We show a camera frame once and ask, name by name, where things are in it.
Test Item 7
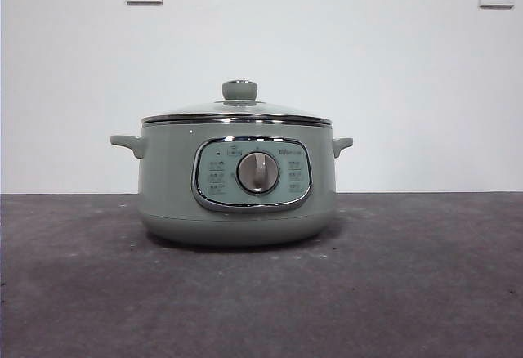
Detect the glass lid with green knob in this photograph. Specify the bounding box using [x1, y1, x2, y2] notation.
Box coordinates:
[141, 80, 331, 126]

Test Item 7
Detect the sage green electric pot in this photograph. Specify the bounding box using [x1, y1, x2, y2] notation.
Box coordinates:
[110, 123, 354, 248]

